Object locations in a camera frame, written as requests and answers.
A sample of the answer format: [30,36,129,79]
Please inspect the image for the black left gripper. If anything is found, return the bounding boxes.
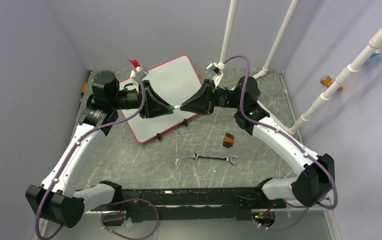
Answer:
[110,80,173,119]

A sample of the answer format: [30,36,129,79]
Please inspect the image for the pink framed whiteboard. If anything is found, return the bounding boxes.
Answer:
[127,55,202,144]

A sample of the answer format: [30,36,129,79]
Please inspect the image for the black whiteboard clip left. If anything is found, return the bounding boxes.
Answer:
[156,133,162,141]

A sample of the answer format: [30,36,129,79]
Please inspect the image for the blue wall fitting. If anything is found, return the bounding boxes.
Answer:
[369,48,381,59]

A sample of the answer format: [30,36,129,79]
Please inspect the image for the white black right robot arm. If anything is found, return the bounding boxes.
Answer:
[179,76,338,209]

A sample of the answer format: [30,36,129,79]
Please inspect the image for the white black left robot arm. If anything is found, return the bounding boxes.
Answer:
[25,70,175,228]

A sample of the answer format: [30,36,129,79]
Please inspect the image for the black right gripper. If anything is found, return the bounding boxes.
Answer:
[180,79,244,116]

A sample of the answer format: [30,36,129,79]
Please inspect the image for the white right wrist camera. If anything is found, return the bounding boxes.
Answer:
[206,61,225,87]

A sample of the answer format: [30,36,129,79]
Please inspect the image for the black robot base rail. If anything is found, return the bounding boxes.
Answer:
[93,187,286,223]

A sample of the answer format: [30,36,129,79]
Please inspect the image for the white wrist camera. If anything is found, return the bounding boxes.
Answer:
[206,61,225,87]
[130,59,149,89]

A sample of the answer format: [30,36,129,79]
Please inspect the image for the orange wall fitting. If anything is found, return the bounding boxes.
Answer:
[319,75,333,88]

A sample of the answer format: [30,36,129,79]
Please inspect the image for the white PVC pipe frame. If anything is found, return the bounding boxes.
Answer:
[227,0,304,70]

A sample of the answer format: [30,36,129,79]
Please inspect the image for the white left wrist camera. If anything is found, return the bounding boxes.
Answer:
[130,59,149,89]

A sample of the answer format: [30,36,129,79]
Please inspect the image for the black orange hex key set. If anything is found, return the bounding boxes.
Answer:
[222,132,235,148]

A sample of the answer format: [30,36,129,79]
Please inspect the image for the silver open-end wrench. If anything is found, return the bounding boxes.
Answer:
[189,151,238,165]

